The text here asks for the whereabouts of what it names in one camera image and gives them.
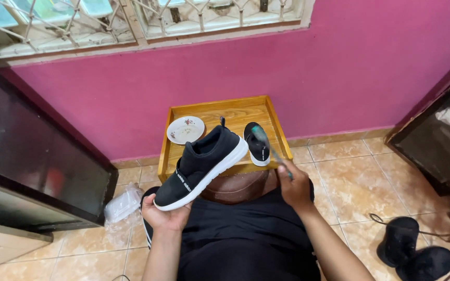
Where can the person's right hand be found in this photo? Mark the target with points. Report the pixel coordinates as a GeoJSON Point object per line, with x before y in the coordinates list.
{"type": "Point", "coordinates": [297, 191]}

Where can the person's left hand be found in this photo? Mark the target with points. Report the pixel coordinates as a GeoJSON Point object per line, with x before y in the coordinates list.
{"type": "Point", "coordinates": [164, 220]}

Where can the person's right fingers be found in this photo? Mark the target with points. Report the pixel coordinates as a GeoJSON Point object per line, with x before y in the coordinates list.
{"type": "Point", "coordinates": [284, 173]}

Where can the teal toothbrush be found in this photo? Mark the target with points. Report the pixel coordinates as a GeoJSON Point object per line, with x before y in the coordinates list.
{"type": "Point", "coordinates": [268, 146]}

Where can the black slip-on shoe white sole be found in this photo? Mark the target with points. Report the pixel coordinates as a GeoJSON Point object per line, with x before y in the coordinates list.
{"type": "Point", "coordinates": [203, 168]}
{"type": "Point", "coordinates": [257, 145]}

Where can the brown round stool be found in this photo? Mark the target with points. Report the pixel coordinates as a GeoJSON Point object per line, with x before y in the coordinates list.
{"type": "Point", "coordinates": [234, 187]}

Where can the person's black clothing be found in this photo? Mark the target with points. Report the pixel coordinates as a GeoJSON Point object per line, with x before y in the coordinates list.
{"type": "Point", "coordinates": [244, 238]}

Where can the wooden tray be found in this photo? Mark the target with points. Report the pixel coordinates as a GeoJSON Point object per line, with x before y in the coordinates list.
{"type": "Point", "coordinates": [229, 113]}

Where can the white floral plate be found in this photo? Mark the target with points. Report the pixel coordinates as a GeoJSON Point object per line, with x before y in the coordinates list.
{"type": "Point", "coordinates": [185, 130]}

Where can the black dusty shoe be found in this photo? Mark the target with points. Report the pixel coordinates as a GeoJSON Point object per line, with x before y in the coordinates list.
{"type": "Point", "coordinates": [400, 241]}
{"type": "Point", "coordinates": [426, 264]}

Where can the dark wooden cabinet with cloths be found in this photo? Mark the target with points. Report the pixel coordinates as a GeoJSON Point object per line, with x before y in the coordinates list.
{"type": "Point", "coordinates": [440, 140]}

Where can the clear plastic bag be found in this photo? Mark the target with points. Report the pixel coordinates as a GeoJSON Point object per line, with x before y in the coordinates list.
{"type": "Point", "coordinates": [122, 205]}

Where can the window with white metal grille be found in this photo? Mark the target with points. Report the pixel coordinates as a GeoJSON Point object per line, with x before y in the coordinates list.
{"type": "Point", "coordinates": [131, 19]}

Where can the dark glass-door cabinet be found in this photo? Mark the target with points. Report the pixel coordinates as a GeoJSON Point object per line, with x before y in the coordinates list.
{"type": "Point", "coordinates": [33, 156]}

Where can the beige wooden furniture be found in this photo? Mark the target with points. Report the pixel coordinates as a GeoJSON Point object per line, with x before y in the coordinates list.
{"type": "Point", "coordinates": [6, 244]}

